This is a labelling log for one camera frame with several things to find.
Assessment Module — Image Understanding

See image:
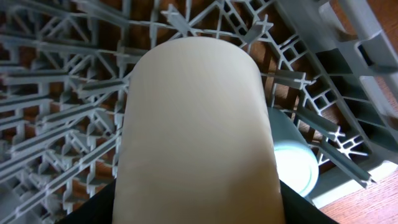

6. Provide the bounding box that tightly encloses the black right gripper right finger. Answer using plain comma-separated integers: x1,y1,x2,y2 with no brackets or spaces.
280,181,338,224

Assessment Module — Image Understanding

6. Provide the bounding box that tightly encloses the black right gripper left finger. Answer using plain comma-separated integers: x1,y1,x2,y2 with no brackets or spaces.
56,180,116,224

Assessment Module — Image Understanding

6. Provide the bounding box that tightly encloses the light blue cup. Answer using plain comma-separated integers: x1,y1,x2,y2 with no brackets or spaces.
268,108,319,197

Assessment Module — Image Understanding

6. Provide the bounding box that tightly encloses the cream white cup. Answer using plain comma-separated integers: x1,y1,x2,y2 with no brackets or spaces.
113,37,285,223

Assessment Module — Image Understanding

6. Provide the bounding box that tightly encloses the grey dishwasher rack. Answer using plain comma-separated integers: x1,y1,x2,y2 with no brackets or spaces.
1,1,397,223

